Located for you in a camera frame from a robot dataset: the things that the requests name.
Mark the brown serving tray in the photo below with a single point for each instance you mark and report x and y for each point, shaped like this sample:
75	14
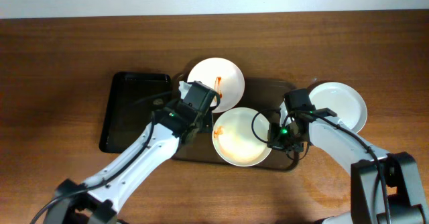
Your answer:
259	94

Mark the black water tray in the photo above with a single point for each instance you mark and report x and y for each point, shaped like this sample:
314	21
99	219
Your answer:
133	97

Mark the green and orange sponge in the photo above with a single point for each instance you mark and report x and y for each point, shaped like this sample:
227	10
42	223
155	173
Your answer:
207	124

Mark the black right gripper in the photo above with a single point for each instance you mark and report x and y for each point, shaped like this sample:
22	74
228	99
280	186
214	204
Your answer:
274	139

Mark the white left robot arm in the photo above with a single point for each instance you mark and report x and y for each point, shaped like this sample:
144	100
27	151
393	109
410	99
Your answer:
100	197

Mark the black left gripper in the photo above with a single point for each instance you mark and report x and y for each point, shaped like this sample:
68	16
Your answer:
208	123

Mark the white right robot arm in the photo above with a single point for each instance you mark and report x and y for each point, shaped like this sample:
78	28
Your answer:
385	187

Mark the white plate with ketchup streak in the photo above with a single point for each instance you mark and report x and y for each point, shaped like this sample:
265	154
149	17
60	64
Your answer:
224	77

